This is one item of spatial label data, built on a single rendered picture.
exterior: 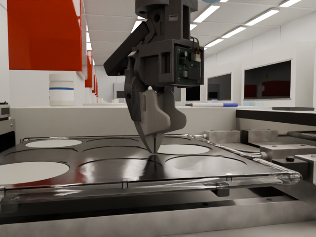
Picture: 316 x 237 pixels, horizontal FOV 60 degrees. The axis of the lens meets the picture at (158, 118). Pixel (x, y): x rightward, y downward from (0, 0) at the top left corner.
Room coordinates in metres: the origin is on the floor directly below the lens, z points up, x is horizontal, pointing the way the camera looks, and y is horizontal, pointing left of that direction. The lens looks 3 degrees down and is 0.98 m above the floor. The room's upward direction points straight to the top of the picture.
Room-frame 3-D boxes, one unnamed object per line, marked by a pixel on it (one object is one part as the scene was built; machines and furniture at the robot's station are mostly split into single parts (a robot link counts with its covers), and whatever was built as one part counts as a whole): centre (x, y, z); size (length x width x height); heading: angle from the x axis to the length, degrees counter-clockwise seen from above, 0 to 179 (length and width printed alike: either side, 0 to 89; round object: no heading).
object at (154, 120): (0.38, 0.00, 0.95); 0.06 x 0.03 x 0.09; 48
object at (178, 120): (0.40, -0.02, 0.95); 0.06 x 0.03 x 0.09; 48
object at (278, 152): (0.42, -0.20, 0.89); 0.08 x 0.03 x 0.03; 102
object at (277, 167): (0.47, -0.11, 0.90); 0.38 x 0.01 x 0.01; 12
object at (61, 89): (0.83, 0.29, 1.01); 0.07 x 0.07 x 0.10
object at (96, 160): (0.43, 0.07, 0.90); 0.34 x 0.34 x 0.01; 12
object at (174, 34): (0.39, -0.01, 1.05); 0.09 x 0.08 x 0.12; 48
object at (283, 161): (0.33, -0.16, 0.90); 0.04 x 0.02 x 0.03; 102
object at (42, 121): (0.83, 0.05, 0.89); 0.62 x 0.35 x 0.14; 102
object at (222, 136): (0.66, -0.16, 0.89); 0.08 x 0.03 x 0.03; 102
